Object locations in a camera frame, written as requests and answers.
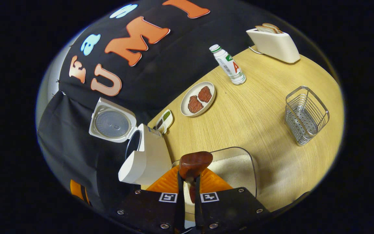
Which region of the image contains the white green-capped drink bottle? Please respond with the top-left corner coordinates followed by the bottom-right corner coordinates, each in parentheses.
top-left (209, 45), bottom-right (246, 85)

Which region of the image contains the clear plastic rice container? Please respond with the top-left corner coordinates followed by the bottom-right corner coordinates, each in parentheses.
top-left (171, 147), bottom-right (258, 199)

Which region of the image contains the wooden spoon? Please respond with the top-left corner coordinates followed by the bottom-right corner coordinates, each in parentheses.
top-left (179, 151), bottom-right (213, 203)

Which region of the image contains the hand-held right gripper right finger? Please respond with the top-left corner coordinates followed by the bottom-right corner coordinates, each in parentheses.
top-left (193, 167), bottom-right (268, 234)

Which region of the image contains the toasted bread slice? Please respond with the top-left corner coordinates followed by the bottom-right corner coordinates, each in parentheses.
top-left (255, 25), bottom-right (278, 34)
top-left (262, 23), bottom-right (283, 33)

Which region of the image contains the white rice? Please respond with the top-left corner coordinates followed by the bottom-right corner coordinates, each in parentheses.
top-left (208, 154), bottom-right (256, 195)

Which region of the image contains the metal wire chopstick holder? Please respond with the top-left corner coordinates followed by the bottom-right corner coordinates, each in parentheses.
top-left (284, 86), bottom-right (330, 146)

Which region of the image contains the red meat piece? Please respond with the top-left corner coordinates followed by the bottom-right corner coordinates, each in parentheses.
top-left (188, 95), bottom-right (204, 113)
top-left (198, 86), bottom-right (212, 103)

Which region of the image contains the cream toaster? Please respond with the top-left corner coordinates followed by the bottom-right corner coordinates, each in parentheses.
top-left (246, 23), bottom-right (301, 64)

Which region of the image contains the round white plate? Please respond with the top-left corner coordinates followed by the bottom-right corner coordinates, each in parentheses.
top-left (180, 81), bottom-right (216, 117)

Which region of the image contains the white divided condiment dish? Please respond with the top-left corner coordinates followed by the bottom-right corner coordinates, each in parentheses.
top-left (156, 110), bottom-right (174, 134)

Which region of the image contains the black backdrop cloth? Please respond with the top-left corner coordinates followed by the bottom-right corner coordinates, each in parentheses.
top-left (37, 0), bottom-right (262, 212)

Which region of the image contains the white rice cooker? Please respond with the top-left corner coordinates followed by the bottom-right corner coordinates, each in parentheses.
top-left (89, 97), bottom-right (173, 186)

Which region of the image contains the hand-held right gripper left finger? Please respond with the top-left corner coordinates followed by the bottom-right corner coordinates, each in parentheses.
top-left (109, 166), bottom-right (186, 234)

